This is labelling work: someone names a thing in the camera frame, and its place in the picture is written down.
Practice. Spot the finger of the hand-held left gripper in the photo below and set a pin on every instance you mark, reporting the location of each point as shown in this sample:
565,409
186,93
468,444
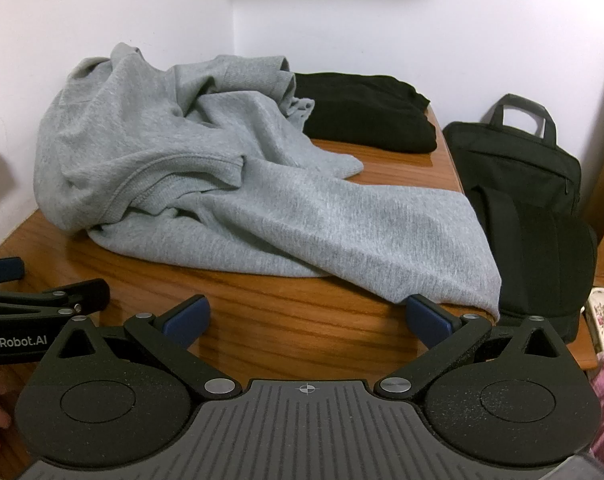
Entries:
2,271
82,294

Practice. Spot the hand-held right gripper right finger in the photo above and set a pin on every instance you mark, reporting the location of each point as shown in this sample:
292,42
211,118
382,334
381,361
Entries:
427,317

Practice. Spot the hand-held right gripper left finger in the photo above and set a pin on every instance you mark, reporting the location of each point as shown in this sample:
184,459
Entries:
187,320

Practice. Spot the grey sweatshirt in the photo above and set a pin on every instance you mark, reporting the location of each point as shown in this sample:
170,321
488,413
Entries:
282,200

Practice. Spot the black bag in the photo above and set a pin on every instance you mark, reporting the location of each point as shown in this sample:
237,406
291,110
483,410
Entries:
522,185

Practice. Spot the black folded garment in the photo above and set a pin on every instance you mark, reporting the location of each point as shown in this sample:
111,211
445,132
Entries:
362,110

